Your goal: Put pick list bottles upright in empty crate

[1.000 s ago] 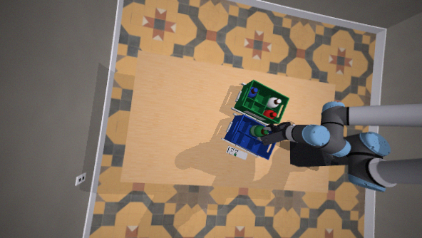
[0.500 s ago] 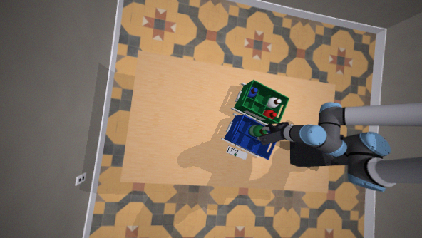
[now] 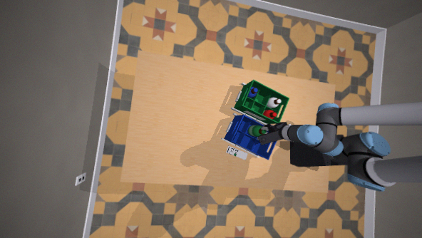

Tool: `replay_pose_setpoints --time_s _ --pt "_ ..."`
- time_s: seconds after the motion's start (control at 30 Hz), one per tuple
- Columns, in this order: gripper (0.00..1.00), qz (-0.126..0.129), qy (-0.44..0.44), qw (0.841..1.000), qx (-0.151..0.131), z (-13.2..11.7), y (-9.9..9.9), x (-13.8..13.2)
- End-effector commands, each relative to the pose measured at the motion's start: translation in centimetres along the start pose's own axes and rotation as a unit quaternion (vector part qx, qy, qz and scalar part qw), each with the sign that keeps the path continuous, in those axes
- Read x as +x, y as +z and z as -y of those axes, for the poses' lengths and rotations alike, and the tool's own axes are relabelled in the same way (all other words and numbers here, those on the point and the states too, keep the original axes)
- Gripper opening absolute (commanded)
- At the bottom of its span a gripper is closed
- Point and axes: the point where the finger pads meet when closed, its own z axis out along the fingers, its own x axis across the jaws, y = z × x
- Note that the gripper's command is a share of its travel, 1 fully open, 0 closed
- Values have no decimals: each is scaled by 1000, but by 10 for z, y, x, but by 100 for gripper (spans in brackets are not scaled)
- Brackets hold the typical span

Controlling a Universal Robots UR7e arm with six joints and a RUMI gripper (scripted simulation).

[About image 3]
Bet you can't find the white paper pick list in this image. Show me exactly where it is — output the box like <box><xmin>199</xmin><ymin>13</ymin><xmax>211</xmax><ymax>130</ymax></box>
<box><xmin>226</xmin><ymin>146</ymin><xmax>248</xmax><ymax>160</ymax></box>

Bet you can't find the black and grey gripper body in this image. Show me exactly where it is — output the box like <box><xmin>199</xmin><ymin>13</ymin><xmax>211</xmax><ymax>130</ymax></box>
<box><xmin>269</xmin><ymin>122</ymin><xmax>287</xmax><ymax>140</ymax></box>

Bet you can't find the red bottle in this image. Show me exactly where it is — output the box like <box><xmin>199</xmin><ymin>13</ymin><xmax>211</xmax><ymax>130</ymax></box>
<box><xmin>263</xmin><ymin>110</ymin><xmax>277</xmax><ymax>119</ymax></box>

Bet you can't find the blue bottle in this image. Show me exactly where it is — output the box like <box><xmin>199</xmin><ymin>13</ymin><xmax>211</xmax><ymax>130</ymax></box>
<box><xmin>247</xmin><ymin>87</ymin><xmax>258</xmax><ymax>98</ymax></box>

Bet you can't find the blue crate with dividers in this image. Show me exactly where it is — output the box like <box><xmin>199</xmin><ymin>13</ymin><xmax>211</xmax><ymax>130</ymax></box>
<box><xmin>224</xmin><ymin>115</ymin><xmax>274</xmax><ymax>158</ymax></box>

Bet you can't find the green crate with dividers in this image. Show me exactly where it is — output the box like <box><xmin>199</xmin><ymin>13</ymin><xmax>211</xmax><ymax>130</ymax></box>
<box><xmin>234</xmin><ymin>80</ymin><xmax>284</xmax><ymax>124</ymax></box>

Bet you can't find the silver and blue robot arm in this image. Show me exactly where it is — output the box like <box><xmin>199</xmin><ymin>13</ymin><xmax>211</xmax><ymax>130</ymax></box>
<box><xmin>282</xmin><ymin>102</ymin><xmax>422</xmax><ymax>192</ymax></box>

